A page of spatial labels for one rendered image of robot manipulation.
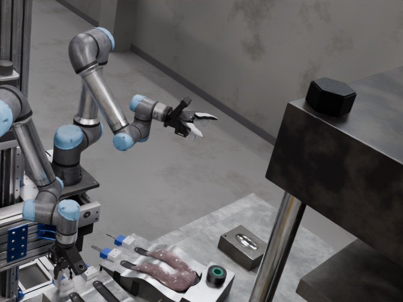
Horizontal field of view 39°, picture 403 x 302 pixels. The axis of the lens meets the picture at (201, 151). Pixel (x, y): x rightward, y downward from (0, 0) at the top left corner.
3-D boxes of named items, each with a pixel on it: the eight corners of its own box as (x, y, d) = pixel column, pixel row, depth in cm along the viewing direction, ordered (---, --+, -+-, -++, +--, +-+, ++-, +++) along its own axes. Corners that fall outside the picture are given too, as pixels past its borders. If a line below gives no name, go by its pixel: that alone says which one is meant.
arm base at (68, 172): (40, 171, 248) (41, 152, 243) (71, 163, 258) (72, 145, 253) (57, 189, 239) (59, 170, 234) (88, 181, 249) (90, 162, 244)
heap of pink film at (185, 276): (127, 271, 231) (129, 256, 227) (150, 248, 246) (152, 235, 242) (182, 300, 223) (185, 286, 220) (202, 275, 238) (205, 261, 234)
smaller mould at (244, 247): (217, 246, 265) (220, 235, 262) (237, 235, 276) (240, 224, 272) (249, 271, 255) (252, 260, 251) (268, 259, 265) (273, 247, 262)
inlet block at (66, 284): (42, 277, 219) (43, 266, 216) (53, 272, 222) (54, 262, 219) (62, 298, 212) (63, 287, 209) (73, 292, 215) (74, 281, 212)
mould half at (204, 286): (97, 273, 235) (100, 253, 230) (131, 242, 256) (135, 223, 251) (202, 331, 220) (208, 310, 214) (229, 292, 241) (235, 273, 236)
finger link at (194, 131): (201, 146, 223) (190, 133, 229) (203, 134, 219) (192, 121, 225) (194, 148, 221) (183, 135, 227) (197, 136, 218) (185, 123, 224)
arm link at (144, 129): (123, 142, 236) (126, 118, 231) (135, 132, 245) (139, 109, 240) (139, 148, 234) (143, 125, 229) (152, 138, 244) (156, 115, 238)
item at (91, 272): (66, 266, 226) (67, 256, 223) (77, 262, 229) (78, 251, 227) (86, 286, 219) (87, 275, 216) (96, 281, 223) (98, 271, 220)
